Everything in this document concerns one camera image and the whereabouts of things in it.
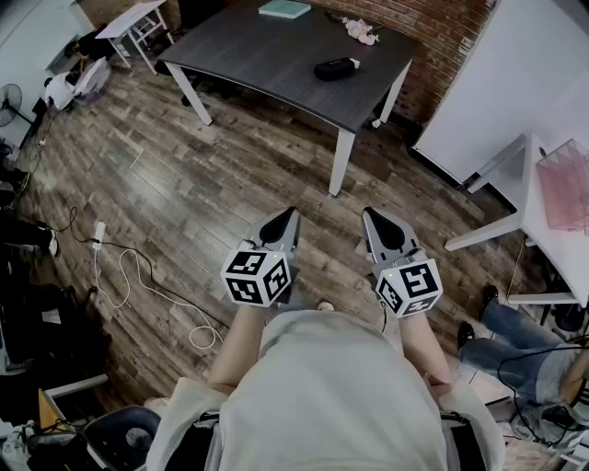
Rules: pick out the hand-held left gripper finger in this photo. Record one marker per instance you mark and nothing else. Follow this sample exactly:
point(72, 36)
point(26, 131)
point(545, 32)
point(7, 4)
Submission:
point(278, 227)

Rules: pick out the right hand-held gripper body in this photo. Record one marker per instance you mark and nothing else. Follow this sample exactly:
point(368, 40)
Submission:
point(409, 287)

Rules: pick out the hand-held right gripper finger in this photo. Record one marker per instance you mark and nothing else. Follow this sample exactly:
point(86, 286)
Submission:
point(386, 232)

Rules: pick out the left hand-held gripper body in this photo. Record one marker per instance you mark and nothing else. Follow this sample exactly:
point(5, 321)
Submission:
point(257, 278)

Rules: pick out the black pouch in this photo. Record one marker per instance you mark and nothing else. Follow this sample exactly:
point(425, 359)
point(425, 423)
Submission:
point(333, 70)

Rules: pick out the person's left forearm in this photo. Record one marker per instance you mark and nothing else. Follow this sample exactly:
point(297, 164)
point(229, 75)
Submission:
point(237, 349)

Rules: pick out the person's right forearm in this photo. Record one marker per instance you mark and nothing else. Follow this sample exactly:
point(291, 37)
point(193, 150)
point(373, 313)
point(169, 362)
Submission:
point(423, 354)

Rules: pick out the person's white shirt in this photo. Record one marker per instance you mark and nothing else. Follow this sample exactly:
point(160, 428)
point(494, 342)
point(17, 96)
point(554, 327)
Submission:
point(331, 395)

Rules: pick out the white desk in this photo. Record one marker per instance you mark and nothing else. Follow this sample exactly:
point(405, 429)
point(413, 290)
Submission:
point(557, 248)

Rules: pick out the white power strip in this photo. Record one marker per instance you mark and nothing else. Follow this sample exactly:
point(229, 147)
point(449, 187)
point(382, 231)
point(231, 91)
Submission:
point(99, 235)

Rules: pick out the dark grey table white legs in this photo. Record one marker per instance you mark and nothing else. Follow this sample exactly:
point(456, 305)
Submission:
point(276, 60)

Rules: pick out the pink translucent box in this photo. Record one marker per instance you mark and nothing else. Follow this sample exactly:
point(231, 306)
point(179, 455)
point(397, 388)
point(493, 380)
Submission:
point(563, 193)

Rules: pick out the white partition panel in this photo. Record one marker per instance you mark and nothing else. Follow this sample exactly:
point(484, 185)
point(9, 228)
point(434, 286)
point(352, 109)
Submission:
point(515, 78)

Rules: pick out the pink flower bunch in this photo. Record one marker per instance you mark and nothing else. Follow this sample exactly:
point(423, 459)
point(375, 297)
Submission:
point(361, 31)

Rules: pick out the black equipment bag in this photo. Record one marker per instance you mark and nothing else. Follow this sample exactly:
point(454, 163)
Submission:
point(50, 322)

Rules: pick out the small black object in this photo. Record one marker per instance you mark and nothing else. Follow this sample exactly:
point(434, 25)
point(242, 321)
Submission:
point(332, 16)

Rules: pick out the teal book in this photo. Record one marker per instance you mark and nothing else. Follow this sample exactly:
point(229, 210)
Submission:
point(284, 8)

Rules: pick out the black office chair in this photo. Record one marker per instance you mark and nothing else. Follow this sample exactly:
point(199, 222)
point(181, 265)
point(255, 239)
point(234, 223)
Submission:
point(195, 13)

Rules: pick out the small white table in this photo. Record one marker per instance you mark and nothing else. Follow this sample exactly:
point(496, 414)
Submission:
point(131, 20)

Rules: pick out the white cloth pile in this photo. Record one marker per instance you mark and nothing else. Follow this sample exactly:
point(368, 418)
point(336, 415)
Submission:
point(64, 89)

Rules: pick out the black standing fan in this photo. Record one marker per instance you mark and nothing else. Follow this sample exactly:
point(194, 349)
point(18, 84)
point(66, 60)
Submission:
point(9, 105)

